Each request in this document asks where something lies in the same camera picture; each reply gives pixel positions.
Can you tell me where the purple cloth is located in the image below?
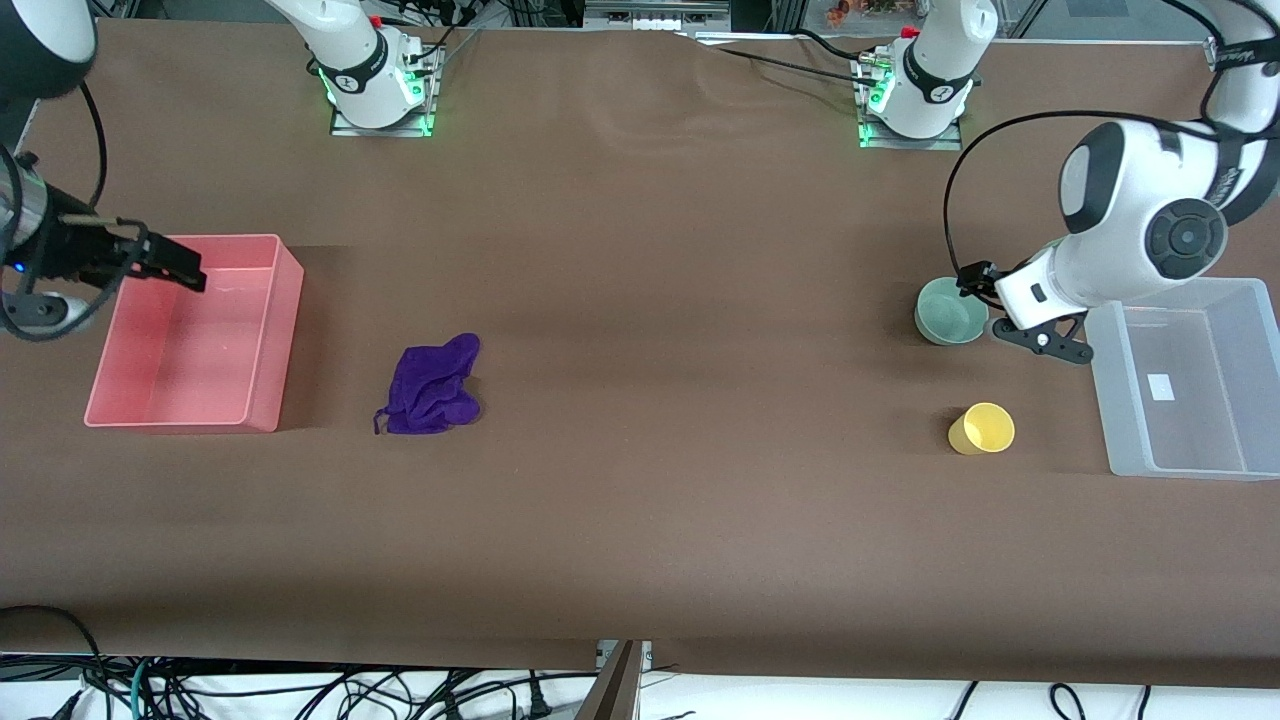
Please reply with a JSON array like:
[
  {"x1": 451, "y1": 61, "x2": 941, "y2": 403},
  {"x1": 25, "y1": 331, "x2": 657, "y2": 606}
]
[{"x1": 374, "y1": 333, "x2": 483, "y2": 437}]

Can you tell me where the green ceramic bowl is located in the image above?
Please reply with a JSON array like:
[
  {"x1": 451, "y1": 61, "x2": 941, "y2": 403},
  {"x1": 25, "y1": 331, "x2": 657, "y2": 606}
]
[{"x1": 914, "y1": 277, "x2": 991, "y2": 347}]

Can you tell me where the yellow plastic cup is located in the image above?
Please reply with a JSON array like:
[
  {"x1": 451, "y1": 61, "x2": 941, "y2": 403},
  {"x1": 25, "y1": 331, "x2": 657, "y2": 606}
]
[{"x1": 947, "y1": 402, "x2": 1017, "y2": 457}]

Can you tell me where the pink plastic bin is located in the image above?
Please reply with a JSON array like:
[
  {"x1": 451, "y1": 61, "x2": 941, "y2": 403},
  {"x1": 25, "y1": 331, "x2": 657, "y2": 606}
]
[{"x1": 84, "y1": 234, "x2": 305, "y2": 434}]

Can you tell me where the clear plastic bin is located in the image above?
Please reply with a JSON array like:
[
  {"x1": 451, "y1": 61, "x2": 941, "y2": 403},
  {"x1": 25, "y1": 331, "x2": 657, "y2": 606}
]
[{"x1": 1084, "y1": 277, "x2": 1280, "y2": 482}]

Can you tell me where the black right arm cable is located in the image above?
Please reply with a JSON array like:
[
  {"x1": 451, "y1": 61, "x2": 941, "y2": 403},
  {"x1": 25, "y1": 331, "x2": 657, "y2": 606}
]
[{"x1": 0, "y1": 82, "x2": 126, "y2": 343}]

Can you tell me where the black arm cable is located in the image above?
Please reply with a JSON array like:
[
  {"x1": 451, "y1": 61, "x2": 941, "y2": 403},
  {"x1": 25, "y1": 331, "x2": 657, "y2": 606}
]
[
  {"x1": 0, "y1": 82, "x2": 126, "y2": 343},
  {"x1": 942, "y1": 110, "x2": 1206, "y2": 293}
]

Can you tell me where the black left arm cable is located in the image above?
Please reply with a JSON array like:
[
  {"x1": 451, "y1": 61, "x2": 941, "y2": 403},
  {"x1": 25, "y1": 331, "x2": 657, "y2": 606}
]
[{"x1": 942, "y1": 110, "x2": 1206, "y2": 293}]

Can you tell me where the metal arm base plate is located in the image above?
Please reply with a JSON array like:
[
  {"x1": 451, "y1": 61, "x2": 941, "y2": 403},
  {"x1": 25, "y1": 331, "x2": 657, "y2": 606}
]
[
  {"x1": 852, "y1": 55, "x2": 967, "y2": 153},
  {"x1": 328, "y1": 44, "x2": 446, "y2": 139}
]

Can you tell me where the black cable on table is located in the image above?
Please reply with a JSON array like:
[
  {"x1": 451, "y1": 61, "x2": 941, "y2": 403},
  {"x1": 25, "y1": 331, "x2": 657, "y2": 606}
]
[{"x1": 690, "y1": 28, "x2": 886, "y2": 89}]

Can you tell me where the grey table support post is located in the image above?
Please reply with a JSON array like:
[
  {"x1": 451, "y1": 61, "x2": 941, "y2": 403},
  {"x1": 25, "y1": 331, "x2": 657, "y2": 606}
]
[{"x1": 578, "y1": 640, "x2": 653, "y2": 720}]

